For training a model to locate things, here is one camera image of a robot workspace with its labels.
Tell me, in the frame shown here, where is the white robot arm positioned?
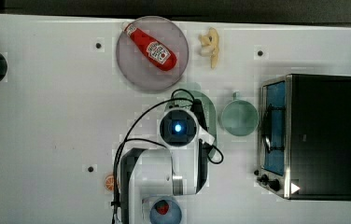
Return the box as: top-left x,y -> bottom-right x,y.
119,106 -> 215,224

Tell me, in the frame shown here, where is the red ketchup bottle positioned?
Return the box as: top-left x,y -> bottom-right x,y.
122,22 -> 177,71

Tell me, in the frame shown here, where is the purple round plate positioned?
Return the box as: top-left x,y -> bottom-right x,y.
116,16 -> 189,91

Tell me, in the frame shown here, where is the green mug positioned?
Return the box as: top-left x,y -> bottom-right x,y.
219,91 -> 260,136

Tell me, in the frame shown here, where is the peeled banana toy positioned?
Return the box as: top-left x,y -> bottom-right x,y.
198,27 -> 219,69

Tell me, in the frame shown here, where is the orange slice toy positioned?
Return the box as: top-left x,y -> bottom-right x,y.
105,175 -> 115,191

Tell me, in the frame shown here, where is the small red fruit toy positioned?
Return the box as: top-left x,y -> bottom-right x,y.
155,200 -> 169,216

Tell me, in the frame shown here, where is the blue bowl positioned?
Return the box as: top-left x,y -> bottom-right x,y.
149,197 -> 182,224

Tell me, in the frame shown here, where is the black toaster oven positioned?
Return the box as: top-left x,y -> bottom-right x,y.
254,74 -> 351,201

